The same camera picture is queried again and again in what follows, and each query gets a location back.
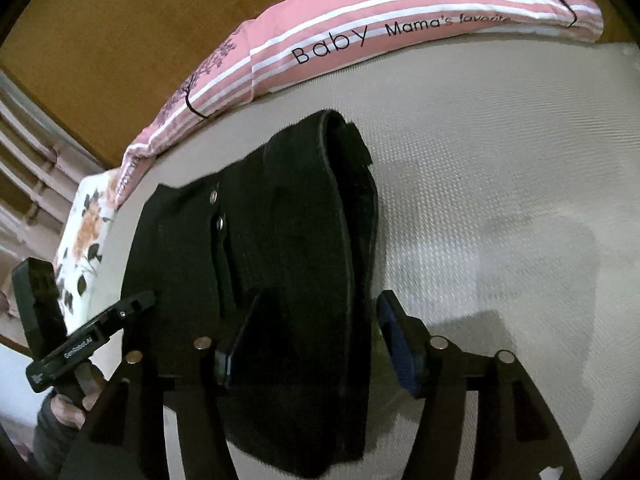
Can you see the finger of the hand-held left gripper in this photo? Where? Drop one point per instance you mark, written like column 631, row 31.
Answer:
column 140, row 302

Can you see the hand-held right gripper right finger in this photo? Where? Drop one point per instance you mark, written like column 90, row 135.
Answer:
column 400, row 345

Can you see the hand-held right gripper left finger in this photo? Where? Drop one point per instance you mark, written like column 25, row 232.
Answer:
column 235, row 350

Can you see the black pants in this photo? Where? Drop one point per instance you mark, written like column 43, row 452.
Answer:
column 300, row 260

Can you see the person's left forearm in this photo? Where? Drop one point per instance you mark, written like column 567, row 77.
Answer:
column 50, row 445

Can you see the person's left hand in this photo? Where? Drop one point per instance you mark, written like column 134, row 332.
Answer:
column 70, row 410

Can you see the white orange-flowered cloth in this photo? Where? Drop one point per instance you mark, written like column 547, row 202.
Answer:
column 85, row 230

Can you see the white wooden railing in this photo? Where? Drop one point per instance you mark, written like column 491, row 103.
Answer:
column 30, row 160

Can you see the beige bed mattress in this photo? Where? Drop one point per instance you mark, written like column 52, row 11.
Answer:
column 500, row 160

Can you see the wooden headboard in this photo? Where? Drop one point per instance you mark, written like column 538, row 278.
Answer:
column 125, row 35

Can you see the pink striped pillow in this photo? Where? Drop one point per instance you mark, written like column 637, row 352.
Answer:
column 400, row 5

